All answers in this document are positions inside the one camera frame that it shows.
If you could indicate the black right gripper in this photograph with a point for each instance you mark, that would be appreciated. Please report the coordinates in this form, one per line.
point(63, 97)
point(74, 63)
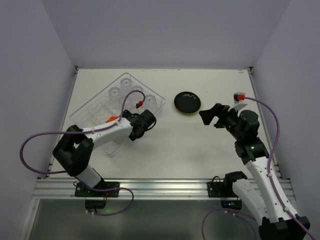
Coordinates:
point(218, 116)

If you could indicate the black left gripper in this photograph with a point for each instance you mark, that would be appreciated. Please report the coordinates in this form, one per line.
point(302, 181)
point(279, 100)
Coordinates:
point(148, 119)

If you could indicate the green round plate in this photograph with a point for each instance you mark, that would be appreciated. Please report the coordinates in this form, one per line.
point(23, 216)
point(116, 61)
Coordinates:
point(188, 114)

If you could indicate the black round plate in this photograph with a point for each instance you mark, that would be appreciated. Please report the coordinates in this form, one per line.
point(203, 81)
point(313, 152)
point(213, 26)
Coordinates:
point(187, 102)

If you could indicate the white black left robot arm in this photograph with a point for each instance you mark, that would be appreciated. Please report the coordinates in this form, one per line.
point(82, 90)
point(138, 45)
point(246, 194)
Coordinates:
point(74, 149)

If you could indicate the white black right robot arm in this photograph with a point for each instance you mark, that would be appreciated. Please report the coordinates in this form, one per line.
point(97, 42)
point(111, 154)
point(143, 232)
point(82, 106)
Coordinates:
point(270, 207)

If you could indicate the clear dish rack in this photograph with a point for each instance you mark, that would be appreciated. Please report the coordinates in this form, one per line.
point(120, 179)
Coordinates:
point(95, 109)

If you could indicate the orange plastic bowl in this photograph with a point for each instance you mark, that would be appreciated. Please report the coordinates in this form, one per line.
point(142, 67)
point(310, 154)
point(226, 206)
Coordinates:
point(112, 118)

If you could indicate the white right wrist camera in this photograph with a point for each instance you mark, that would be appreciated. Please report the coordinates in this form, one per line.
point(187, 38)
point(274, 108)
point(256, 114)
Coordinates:
point(239, 101)

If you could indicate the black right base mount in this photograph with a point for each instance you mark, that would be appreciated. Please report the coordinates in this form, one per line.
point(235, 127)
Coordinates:
point(222, 189)

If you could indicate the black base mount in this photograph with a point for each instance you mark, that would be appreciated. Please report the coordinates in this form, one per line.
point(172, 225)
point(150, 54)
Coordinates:
point(97, 199)
point(222, 189)

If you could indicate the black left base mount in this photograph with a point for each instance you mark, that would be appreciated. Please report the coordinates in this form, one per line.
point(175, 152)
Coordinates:
point(97, 199)

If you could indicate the aluminium front rail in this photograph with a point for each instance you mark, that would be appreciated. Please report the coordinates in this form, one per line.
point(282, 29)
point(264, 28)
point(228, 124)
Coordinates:
point(143, 189)

